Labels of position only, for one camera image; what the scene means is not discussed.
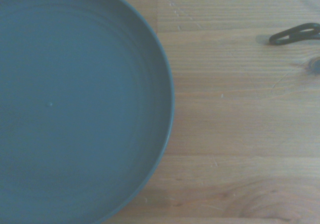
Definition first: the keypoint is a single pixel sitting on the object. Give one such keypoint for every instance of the dark teal round plate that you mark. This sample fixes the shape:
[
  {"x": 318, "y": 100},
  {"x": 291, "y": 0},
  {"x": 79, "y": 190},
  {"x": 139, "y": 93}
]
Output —
[{"x": 75, "y": 104}]

